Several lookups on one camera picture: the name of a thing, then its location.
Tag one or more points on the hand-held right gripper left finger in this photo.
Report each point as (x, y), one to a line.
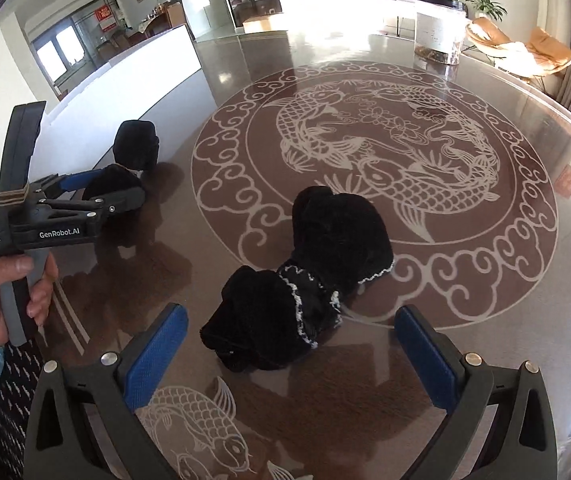
(158, 355)

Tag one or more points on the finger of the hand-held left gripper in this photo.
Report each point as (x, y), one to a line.
(115, 205)
(73, 180)

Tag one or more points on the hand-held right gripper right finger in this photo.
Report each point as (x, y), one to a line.
(430, 360)

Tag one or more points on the black beaded scrunchie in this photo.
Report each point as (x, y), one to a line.
(135, 145)

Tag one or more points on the white foam board barrier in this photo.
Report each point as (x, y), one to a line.
(130, 70)

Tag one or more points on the black patterned cloth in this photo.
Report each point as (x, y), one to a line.
(15, 410)

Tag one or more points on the red door poster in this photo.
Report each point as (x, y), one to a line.
(105, 18)

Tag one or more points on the wooden dining chair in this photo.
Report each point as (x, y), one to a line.
(174, 12)

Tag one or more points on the brown cardboard box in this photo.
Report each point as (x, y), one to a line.
(263, 24)

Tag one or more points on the orange lounge chair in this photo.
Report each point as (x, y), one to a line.
(515, 50)

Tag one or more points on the clear jar with black lid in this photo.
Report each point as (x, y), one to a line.
(440, 30)

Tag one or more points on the large leafy potted plant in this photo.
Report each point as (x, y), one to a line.
(485, 2)

